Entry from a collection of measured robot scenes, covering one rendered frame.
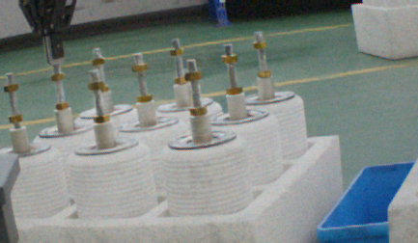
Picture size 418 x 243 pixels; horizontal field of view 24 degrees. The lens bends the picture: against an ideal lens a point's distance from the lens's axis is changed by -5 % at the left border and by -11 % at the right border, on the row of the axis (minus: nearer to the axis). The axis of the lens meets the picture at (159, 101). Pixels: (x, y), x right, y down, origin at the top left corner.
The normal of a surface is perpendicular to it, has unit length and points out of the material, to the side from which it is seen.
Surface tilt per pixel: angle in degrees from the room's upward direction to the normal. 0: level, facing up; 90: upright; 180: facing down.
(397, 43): 90
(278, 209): 90
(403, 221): 90
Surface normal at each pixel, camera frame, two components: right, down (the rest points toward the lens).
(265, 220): 0.90, -0.07
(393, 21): 0.15, 0.12
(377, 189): -0.40, 0.16
